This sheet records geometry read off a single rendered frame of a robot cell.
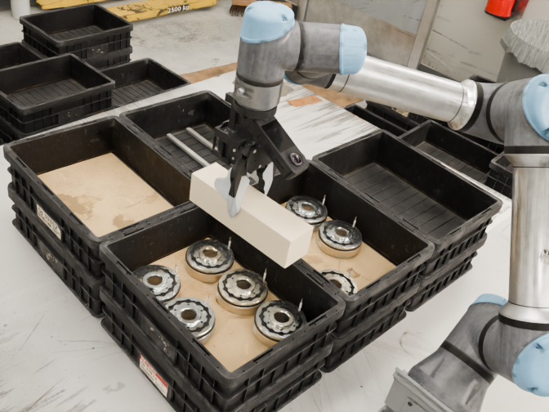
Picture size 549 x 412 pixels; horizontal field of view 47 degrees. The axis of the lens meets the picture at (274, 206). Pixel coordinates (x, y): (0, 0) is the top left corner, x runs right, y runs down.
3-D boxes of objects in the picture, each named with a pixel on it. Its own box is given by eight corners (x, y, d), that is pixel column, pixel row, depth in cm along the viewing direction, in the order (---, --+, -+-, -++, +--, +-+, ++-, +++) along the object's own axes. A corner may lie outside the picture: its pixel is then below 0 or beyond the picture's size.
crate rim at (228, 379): (347, 312, 122) (350, 304, 120) (227, 391, 103) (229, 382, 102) (215, 203, 142) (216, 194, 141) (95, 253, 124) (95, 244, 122)
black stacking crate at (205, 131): (299, 195, 167) (307, 158, 160) (211, 235, 148) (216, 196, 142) (204, 125, 187) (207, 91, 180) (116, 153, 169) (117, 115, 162)
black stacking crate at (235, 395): (335, 346, 128) (348, 306, 121) (221, 425, 109) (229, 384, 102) (210, 237, 148) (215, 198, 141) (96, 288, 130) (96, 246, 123)
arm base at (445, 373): (466, 424, 129) (495, 385, 129) (475, 430, 114) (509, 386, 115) (404, 374, 133) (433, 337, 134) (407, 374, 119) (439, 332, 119)
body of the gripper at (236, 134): (240, 144, 114) (249, 82, 107) (276, 166, 110) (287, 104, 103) (210, 157, 109) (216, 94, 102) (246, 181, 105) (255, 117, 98)
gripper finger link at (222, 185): (213, 203, 114) (229, 158, 111) (237, 220, 112) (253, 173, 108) (201, 206, 112) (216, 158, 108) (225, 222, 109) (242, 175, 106)
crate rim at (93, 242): (214, 203, 142) (216, 194, 141) (95, 253, 124) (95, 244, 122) (115, 122, 163) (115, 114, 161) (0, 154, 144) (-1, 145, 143)
